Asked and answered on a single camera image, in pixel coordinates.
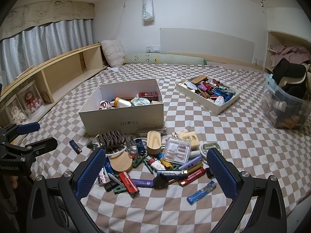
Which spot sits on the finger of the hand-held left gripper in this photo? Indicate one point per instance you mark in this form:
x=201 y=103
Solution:
x=46 y=143
x=29 y=128

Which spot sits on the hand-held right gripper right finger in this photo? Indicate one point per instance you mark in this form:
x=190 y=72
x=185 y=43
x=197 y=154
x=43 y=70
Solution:
x=222 y=174

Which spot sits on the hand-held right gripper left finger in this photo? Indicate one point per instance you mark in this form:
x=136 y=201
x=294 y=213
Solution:
x=90 y=174

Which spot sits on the black lighter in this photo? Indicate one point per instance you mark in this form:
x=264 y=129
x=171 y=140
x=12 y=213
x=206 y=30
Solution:
x=110 y=186

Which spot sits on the green clothespin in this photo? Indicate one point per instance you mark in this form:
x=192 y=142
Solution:
x=91 y=145
x=148 y=165
x=119 y=189
x=138 y=162

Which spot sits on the white cardboard shoe box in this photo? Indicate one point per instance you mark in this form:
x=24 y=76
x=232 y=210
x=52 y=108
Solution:
x=121 y=121

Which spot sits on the pink patterned lighter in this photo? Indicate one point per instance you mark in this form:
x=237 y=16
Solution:
x=102 y=177

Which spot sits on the clear display box white plush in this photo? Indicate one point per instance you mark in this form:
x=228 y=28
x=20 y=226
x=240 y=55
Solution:
x=15 y=112

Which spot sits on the blue metallic lighter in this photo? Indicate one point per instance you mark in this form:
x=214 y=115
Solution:
x=108 y=165

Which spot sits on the clear display box red doll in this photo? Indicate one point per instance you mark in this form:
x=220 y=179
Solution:
x=30 y=102

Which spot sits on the orange gold lighter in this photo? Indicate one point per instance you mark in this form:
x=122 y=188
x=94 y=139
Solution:
x=195 y=170

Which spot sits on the translucent blue lighter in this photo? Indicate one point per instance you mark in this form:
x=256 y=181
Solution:
x=201 y=193

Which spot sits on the small blue lighter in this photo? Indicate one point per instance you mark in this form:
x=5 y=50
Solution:
x=75 y=146

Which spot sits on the dark red lighter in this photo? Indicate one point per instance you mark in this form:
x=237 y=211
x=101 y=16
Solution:
x=192 y=179

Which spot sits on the round wooden disc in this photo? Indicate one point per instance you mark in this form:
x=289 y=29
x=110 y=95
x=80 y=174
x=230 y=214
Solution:
x=121 y=163

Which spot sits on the lavender lighter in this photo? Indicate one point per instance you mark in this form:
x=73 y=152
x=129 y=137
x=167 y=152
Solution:
x=190 y=162

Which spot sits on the orange red lighter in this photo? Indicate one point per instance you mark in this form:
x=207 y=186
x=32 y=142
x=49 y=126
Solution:
x=128 y=183

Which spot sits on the checkered bed sheet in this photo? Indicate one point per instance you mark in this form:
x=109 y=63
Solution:
x=243 y=138

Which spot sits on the small beige printed box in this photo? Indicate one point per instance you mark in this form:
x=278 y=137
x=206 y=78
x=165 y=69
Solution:
x=192 y=139
x=178 y=134

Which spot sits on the dark blue printed lighter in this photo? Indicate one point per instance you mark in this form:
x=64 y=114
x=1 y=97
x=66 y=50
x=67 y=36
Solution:
x=172 y=174

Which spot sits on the clear plastic case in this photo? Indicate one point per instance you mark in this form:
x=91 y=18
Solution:
x=176 y=149

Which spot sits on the purple lighter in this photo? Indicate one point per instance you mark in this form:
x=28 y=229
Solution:
x=143 y=182

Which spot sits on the black clip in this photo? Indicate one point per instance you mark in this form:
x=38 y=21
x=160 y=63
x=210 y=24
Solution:
x=160 y=181

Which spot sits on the wooden bedside shelf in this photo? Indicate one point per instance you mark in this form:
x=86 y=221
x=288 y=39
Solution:
x=60 y=70

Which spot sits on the shallow white box lid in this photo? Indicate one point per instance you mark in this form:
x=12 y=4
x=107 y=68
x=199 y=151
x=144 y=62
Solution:
x=218 y=109

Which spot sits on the white lighter red cap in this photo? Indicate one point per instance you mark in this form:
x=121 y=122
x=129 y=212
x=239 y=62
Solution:
x=156 y=164

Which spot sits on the white pink scissors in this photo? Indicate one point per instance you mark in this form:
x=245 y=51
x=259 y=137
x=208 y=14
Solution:
x=105 y=104

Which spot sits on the wooden oval box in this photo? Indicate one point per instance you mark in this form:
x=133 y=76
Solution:
x=153 y=142

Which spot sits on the white bottle orange cap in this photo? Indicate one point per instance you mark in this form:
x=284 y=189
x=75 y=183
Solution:
x=122 y=102

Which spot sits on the clear plastic storage bin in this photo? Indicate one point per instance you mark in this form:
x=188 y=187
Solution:
x=284 y=116

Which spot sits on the floral round pouch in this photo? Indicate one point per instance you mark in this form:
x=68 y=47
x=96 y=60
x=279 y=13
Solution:
x=139 y=101

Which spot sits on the grey curtain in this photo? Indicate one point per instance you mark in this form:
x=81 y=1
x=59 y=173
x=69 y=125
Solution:
x=48 y=41

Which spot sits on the red cigarette pack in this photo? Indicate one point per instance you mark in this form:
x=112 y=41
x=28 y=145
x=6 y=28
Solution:
x=148 y=95

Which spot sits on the white paper scrap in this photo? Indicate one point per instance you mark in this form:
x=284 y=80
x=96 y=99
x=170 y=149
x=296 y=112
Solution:
x=113 y=69

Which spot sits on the white fluffy pillow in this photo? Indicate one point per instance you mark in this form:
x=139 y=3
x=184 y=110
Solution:
x=112 y=53

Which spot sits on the beige printed valance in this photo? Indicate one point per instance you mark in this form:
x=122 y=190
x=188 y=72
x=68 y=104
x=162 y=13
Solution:
x=48 y=13

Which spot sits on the black bag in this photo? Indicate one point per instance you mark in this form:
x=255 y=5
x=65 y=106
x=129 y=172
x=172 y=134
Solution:
x=289 y=74

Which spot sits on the green bolster pillow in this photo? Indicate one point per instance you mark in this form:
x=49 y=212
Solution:
x=170 y=59

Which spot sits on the pink clothes pile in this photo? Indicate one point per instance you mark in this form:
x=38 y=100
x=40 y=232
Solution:
x=289 y=55

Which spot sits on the wooden open cabinet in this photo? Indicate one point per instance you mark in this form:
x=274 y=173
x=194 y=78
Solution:
x=286 y=38

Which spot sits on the white hanging bag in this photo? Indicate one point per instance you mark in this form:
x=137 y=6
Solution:
x=148 y=9

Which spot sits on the small white wall socket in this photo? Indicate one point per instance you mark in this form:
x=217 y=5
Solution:
x=257 y=61

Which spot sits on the white wall panel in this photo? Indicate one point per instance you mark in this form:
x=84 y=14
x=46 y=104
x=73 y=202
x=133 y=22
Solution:
x=206 y=43

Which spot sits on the wide white wall socket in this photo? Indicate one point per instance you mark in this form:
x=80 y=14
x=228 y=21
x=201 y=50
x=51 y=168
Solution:
x=153 y=49

